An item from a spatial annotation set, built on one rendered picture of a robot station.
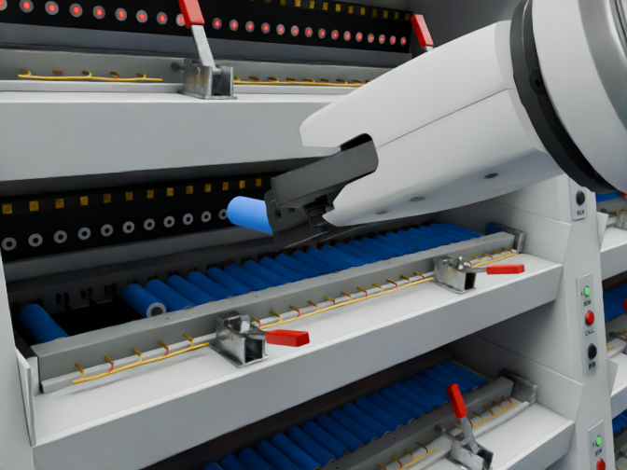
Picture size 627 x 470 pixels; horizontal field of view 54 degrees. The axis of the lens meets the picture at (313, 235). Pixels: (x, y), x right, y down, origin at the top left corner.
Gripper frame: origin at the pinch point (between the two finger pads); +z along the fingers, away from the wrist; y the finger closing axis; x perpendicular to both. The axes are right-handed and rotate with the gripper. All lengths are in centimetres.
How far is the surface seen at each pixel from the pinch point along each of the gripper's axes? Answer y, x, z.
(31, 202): 6.0, -8.8, 26.7
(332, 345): -10.6, 8.6, 14.2
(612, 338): -75, 23, 24
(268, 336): -2.8, 6.3, 11.2
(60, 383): 9.1, 5.7, 18.5
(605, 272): -61, 11, 15
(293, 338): -2.7, 6.8, 8.4
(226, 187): -12.8, -8.5, 26.6
